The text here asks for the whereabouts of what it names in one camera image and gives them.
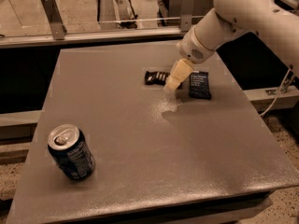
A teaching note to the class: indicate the horizontal metal rail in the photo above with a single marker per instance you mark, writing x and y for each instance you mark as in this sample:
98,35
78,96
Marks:
92,38

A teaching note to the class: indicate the right metal bracket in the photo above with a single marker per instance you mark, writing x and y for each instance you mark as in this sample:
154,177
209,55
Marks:
186,15

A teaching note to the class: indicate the left metal bracket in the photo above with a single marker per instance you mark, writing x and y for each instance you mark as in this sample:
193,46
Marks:
57,27

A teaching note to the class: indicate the metal bracket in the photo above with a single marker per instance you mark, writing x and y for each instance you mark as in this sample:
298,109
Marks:
186,15
57,27

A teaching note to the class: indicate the black chocolate rxbar wrapper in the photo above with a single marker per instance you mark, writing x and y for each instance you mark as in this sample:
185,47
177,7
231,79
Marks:
156,78

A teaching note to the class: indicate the blue soda can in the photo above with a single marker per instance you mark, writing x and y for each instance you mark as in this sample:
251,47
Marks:
68,147

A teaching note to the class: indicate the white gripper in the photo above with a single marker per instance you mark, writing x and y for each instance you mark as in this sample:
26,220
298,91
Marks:
193,49

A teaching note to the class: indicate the blue blueberry rxbar wrapper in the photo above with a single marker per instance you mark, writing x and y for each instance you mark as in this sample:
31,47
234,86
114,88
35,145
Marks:
199,85

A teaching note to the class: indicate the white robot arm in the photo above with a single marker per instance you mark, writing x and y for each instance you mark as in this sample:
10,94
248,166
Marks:
227,21

